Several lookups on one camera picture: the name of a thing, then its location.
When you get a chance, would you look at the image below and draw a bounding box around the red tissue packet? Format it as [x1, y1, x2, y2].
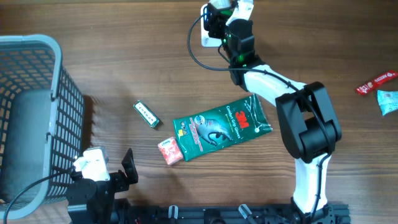
[158, 137, 183, 166]

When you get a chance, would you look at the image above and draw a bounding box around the small green white box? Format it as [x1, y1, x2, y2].
[134, 100, 160, 128]

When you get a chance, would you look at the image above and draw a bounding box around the green 3M gloves packet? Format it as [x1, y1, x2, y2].
[173, 95, 273, 161]

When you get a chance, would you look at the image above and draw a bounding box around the red coffee stick sachet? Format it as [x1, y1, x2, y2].
[356, 70, 397, 95]

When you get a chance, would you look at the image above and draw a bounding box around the clear wet wipes packet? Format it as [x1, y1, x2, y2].
[377, 90, 398, 116]

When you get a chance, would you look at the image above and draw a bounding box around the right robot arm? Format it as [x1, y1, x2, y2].
[201, 1, 342, 218]

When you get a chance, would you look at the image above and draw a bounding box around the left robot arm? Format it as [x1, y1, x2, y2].
[66, 147, 139, 223]

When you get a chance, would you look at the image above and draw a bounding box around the white barcode scanner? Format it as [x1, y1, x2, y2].
[200, 4, 222, 47]

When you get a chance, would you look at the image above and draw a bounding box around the grey plastic shopping basket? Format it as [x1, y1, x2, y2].
[1, 34, 85, 220]

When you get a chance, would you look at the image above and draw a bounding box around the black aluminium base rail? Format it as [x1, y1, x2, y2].
[122, 204, 351, 224]

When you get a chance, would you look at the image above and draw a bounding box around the black left camera cable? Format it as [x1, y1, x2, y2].
[2, 166, 77, 224]

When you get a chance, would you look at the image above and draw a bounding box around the black camera cable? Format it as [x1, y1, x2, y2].
[2, 166, 77, 224]
[187, 13, 333, 224]

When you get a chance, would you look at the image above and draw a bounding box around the black right camera cable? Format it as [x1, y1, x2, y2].
[187, 13, 333, 224]

